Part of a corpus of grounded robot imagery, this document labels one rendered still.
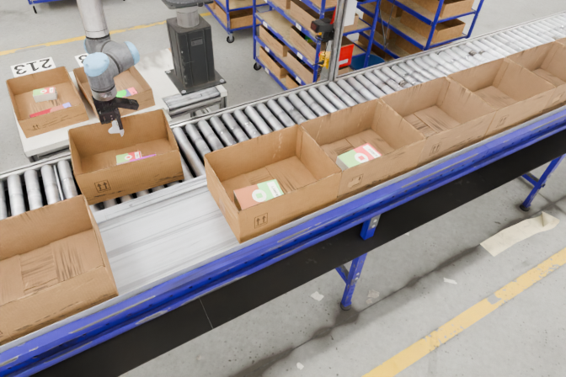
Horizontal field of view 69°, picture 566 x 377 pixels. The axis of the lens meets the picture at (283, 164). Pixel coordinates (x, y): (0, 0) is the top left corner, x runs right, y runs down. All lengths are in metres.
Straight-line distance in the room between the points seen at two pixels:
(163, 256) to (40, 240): 0.39
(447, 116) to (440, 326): 1.08
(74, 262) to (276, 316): 1.14
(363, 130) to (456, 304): 1.13
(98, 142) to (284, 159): 0.82
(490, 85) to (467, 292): 1.12
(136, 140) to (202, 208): 0.61
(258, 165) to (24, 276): 0.85
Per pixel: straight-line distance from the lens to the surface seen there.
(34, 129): 2.21
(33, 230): 1.51
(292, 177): 1.60
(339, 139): 1.80
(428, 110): 2.08
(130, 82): 2.43
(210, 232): 1.45
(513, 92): 2.37
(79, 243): 1.52
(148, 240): 1.47
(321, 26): 2.24
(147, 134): 1.98
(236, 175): 1.60
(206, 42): 2.24
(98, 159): 1.98
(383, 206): 1.70
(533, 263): 2.89
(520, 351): 2.54
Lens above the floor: 2.04
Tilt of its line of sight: 44 degrees down
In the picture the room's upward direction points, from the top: 3 degrees clockwise
